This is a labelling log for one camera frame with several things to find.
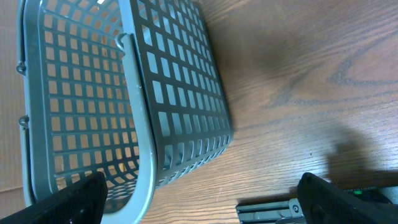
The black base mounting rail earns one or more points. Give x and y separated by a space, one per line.
290 211

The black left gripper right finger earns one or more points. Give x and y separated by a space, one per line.
322 202

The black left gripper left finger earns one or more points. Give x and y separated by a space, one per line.
82 202

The grey plastic mesh basket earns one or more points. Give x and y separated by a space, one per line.
126 88

